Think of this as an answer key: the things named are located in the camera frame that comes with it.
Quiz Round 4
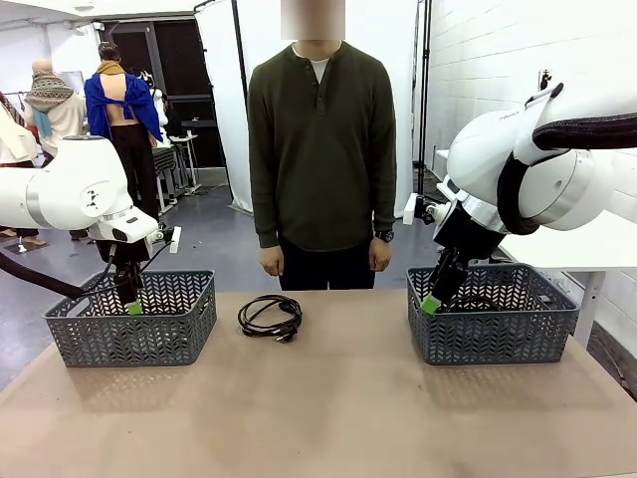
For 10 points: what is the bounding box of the white black humanoid figure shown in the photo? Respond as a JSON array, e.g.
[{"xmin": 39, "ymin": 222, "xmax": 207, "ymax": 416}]
[{"xmin": 140, "ymin": 69, "xmax": 173, "ymax": 148}]

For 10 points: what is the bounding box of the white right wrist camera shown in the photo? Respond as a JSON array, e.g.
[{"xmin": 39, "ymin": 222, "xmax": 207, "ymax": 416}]
[{"xmin": 402, "ymin": 192, "xmax": 442, "ymax": 226}]

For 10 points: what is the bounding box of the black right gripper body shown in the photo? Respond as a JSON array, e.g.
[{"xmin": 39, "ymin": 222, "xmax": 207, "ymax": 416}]
[{"xmin": 433, "ymin": 202, "xmax": 505, "ymax": 264}]

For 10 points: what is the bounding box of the grey plastic lattice basket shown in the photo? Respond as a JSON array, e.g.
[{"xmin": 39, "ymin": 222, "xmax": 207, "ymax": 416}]
[
  {"xmin": 43, "ymin": 270, "xmax": 219, "ymax": 368},
  {"xmin": 405, "ymin": 263, "xmax": 581, "ymax": 366}
]

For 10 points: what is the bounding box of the black double door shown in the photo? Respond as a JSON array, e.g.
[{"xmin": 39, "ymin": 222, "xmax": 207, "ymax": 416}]
[{"xmin": 102, "ymin": 19, "xmax": 228, "ymax": 173}]

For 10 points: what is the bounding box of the person's right hand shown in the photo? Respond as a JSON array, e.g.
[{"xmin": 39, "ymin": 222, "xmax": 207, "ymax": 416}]
[{"xmin": 259, "ymin": 247, "xmax": 286, "ymax": 277}]

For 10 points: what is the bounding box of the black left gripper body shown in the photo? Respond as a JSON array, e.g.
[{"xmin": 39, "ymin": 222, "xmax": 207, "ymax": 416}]
[{"xmin": 99, "ymin": 242, "xmax": 150, "ymax": 288}]

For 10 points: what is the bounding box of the person's left hand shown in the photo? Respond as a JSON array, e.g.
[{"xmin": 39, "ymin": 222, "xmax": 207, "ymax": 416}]
[{"xmin": 368, "ymin": 241, "xmax": 395, "ymax": 273}]

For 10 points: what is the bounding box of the person in olive henley shirt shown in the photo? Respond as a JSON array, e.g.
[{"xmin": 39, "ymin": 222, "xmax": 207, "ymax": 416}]
[{"xmin": 247, "ymin": 0, "xmax": 398, "ymax": 292}]

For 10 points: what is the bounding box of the mannequin with patterned scarf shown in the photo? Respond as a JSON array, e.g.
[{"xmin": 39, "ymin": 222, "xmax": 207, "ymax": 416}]
[{"xmin": 23, "ymin": 59, "xmax": 91, "ymax": 155}]

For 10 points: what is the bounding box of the mannequin with blue shirt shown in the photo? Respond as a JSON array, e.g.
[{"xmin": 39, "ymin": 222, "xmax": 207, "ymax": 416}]
[{"xmin": 83, "ymin": 42, "xmax": 165, "ymax": 220}]

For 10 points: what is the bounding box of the black backdrop stand pole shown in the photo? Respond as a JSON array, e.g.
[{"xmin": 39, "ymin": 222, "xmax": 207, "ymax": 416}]
[{"xmin": 193, "ymin": 0, "xmax": 250, "ymax": 101}]

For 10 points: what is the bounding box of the white cluttered work table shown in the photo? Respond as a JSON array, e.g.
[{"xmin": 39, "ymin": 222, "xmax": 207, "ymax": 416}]
[{"xmin": 151, "ymin": 119, "xmax": 203, "ymax": 205}]

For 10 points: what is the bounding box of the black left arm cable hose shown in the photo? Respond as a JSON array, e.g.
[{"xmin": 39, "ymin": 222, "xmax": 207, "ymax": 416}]
[{"xmin": 0, "ymin": 248, "xmax": 84, "ymax": 301}]

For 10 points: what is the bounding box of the large white desk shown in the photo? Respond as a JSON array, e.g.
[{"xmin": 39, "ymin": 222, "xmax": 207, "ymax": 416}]
[{"xmin": 490, "ymin": 218, "xmax": 637, "ymax": 350}]

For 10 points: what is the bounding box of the black light stand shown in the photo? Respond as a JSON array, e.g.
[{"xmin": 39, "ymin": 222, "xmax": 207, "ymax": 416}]
[{"xmin": 410, "ymin": 0, "xmax": 434, "ymax": 195}]

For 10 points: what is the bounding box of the mannequin with white jacket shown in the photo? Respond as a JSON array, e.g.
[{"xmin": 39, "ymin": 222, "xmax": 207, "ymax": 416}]
[{"xmin": 0, "ymin": 92, "xmax": 40, "ymax": 168}]

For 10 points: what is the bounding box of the person's right forearm olive sleeve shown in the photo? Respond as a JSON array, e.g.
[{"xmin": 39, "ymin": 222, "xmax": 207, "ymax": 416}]
[{"xmin": 250, "ymin": 163, "xmax": 286, "ymax": 250}]

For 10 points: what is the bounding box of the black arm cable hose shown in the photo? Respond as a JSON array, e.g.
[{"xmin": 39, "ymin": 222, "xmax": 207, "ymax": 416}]
[
  {"xmin": 496, "ymin": 112, "xmax": 637, "ymax": 236},
  {"xmin": 0, "ymin": 248, "xmax": 84, "ymax": 301}
]

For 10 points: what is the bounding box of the white backdrop screen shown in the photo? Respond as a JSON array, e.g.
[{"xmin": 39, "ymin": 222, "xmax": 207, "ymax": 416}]
[{"xmin": 195, "ymin": 0, "xmax": 434, "ymax": 218}]

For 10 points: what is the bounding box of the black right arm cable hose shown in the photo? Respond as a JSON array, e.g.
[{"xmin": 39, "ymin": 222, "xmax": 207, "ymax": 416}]
[{"xmin": 496, "ymin": 112, "xmax": 637, "ymax": 236}]

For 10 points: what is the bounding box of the small white desk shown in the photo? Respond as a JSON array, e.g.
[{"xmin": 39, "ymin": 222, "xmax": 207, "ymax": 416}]
[{"xmin": 431, "ymin": 146, "xmax": 452, "ymax": 175}]

